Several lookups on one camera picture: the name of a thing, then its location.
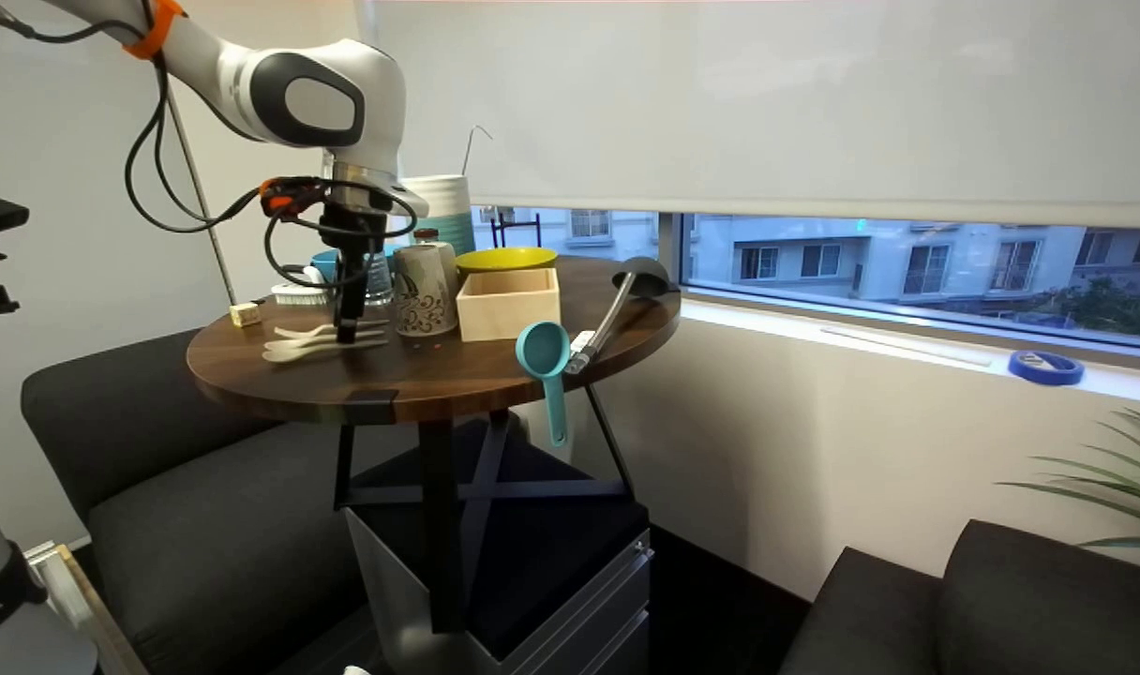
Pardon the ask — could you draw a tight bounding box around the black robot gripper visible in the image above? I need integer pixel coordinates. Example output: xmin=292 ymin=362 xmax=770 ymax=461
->
xmin=318 ymin=201 xmax=390 ymax=345

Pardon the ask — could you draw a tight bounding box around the white plastic fork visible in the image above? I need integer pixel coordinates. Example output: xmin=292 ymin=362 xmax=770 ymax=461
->
xmin=264 ymin=331 xmax=394 ymax=355

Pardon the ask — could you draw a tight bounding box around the clear plastic water bottle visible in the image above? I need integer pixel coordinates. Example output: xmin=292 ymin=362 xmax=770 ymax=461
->
xmin=363 ymin=247 xmax=403 ymax=315

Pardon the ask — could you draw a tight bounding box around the white and teal canister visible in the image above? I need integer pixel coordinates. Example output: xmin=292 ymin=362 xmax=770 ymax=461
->
xmin=407 ymin=167 xmax=479 ymax=259

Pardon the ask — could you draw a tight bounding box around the light wooden box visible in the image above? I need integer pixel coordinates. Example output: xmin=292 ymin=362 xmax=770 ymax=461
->
xmin=455 ymin=265 xmax=562 ymax=345

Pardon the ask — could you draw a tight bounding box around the yellow bowl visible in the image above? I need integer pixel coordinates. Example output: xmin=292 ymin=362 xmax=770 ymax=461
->
xmin=455 ymin=242 xmax=562 ymax=282

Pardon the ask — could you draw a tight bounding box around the thin metal pole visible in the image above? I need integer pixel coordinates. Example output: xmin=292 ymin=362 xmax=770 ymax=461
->
xmin=167 ymin=99 xmax=243 ymax=312

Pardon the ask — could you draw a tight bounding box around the teal plastic scoop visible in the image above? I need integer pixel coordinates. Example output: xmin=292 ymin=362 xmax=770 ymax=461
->
xmin=515 ymin=320 xmax=577 ymax=449

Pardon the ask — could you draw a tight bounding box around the white scrub brush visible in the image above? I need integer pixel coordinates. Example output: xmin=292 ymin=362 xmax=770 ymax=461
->
xmin=562 ymin=265 xmax=645 ymax=377

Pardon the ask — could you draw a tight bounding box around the dark grey sofa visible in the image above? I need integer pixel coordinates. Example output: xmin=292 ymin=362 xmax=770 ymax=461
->
xmin=19 ymin=326 xmax=398 ymax=675
xmin=773 ymin=516 xmax=1140 ymax=675

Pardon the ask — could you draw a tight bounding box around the black rounded object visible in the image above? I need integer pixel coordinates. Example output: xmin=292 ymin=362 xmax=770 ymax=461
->
xmin=607 ymin=256 xmax=683 ymax=309

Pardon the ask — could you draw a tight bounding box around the white framed panel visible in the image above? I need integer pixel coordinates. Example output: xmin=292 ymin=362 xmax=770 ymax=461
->
xmin=24 ymin=535 xmax=150 ymax=675

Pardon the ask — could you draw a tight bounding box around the white roller blind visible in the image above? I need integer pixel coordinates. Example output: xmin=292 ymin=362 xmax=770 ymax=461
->
xmin=363 ymin=0 xmax=1140 ymax=234

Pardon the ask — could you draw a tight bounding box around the window glass pane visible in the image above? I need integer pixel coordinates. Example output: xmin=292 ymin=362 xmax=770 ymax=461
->
xmin=474 ymin=201 xmax=1140 ymax=367

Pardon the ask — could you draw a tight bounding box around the blue tape roll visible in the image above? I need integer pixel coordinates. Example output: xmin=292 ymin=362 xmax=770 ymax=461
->
xmin=1005 ymin=345 xmax=1087 ymax=390

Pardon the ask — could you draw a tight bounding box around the green leafy plant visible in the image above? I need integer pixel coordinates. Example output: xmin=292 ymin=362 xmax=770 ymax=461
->
xmin=999 ymin=406 xmax=1140 ymax=595

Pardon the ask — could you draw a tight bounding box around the orange cable strap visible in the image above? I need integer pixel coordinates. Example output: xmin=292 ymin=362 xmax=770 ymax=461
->
xmin=124 ymin=0 xmax=189 ymax=62

